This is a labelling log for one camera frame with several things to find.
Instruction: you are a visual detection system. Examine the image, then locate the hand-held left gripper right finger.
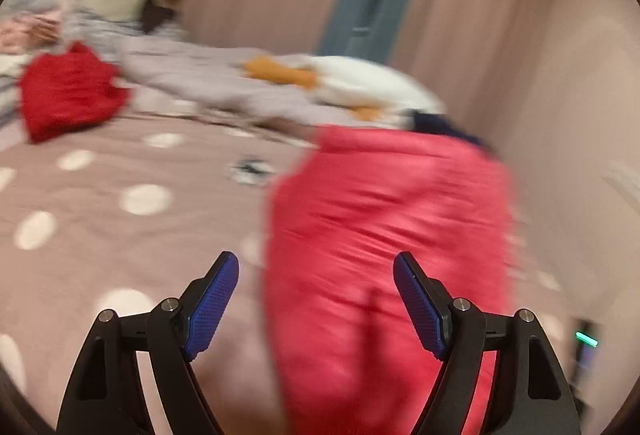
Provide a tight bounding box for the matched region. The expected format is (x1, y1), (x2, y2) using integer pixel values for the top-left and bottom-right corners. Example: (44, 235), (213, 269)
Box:
(392, 251), (585, 435)

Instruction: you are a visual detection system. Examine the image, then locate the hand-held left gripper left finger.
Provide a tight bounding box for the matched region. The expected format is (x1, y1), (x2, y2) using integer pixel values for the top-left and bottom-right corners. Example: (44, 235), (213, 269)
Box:
(55, 251), (241, 435)

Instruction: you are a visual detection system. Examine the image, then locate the pink hooded down jacket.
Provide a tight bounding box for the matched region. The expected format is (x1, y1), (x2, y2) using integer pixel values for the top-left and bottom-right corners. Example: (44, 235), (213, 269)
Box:
(262, 125), (517, 435)

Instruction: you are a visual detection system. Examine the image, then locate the polka dot duvet cover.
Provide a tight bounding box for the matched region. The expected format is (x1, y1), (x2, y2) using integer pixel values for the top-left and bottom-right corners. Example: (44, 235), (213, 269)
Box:
(0, 102), (576, 435)

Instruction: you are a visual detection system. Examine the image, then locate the navy fleece garment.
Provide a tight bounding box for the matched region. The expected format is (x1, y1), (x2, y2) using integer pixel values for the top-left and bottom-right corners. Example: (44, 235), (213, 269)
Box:
(410, 111), (495, 157)

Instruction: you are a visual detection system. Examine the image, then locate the grey blanket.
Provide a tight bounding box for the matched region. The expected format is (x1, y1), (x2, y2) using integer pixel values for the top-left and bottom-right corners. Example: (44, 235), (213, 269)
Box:
(117, 38), (321, 117)

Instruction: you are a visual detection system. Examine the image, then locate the white goose plush toy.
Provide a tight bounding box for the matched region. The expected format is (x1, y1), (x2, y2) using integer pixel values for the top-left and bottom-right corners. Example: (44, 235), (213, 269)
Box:
(295, 55), (447, 117)

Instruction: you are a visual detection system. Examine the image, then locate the red knit garment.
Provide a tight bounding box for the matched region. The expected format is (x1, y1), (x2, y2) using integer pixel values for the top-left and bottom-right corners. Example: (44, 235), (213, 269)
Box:
(20, 41), (132, 145)

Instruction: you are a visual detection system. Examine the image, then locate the pink curtain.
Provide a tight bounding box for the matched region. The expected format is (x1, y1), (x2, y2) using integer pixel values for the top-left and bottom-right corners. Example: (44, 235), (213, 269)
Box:
(179, 0), (557, 138)

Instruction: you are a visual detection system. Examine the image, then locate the dark cloth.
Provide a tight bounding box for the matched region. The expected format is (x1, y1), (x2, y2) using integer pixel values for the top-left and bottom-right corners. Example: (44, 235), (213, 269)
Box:
(140, 0), (177, 34)

